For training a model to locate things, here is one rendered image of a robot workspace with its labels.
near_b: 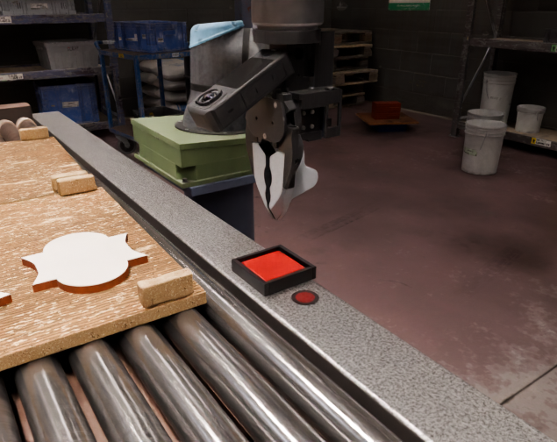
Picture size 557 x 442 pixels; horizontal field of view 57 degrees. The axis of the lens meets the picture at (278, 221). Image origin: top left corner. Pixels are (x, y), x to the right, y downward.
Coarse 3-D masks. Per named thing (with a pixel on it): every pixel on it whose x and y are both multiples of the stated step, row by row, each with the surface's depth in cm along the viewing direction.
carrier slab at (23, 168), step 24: (0, 144) 113; (24, 144) 113; (48, 144) 113; (0, 168) 97; (24, 168) 97; (48, 168) 97; (72, 168) 97; (0, 192) 85; (24, 192) 85; (48, 192) 85
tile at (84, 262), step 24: (72, 240) 65; (96, 240) 65; (120, 240) 65; (24, 264) 61; (48, 264) 60; (72, 264) 60; (96, 264) 60; (120, 264) 60; (48, 288) 57; (72, 288) 56; (96, 288) 56
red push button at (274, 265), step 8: (264, 256) 65; (272, 256) 65; (280, 256) 65; (288, 256) 65; (248, 264) 63; (256, 264) 63; (264, 264) 63; (272, 264) 63; (280, 264) 63; (288, 264) 63; (296, 264) 63; (256, 272) 62; (264, 272) 62; (272, 272) 62; (280, 272) 62; (288, 272) 62; (264, 280) 60
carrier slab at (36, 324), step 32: (96, 192) 85; (0, 224) 73; (32, 224) 73; (64, 224) 73; (96, 224) 73; (128, 224) 73; (0, 256) 64; (160, 256) 64; (0, 288) 57; (32, 288) 57; (128, 288) 57; (0, 320) 51; (32, 320) 51; (64, 320) 51; (96, 320) 51; (128, 320) 52; (0, 352) 47; (32, 352) 48
